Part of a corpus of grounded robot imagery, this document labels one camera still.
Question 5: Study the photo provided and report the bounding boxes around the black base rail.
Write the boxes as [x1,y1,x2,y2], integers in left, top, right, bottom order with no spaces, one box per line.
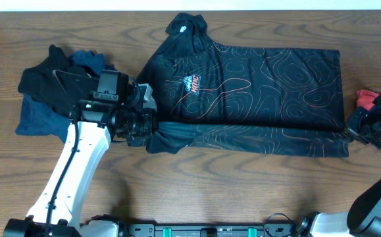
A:
[78,213,313,237]

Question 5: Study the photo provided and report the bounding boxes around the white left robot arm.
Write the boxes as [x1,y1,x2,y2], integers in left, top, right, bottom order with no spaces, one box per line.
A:
[3,99,157,237]

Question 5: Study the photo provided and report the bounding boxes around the red cloth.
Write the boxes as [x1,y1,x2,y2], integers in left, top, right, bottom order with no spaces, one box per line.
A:
[356,90,380,111]

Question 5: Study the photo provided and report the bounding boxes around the black folded polo shirt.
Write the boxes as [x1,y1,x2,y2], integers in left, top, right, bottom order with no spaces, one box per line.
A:
[18,45,98,117]

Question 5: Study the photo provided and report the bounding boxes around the black shirt orange contour lines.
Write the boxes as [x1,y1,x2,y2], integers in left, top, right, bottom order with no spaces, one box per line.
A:
[137,13,351,157]

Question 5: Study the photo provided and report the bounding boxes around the navy blue folded shirt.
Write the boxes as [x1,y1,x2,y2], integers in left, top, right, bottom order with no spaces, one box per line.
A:
[15,50,115,142]

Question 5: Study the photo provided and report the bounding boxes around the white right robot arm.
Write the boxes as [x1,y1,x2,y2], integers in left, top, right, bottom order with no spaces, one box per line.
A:
[291,92,381,236]

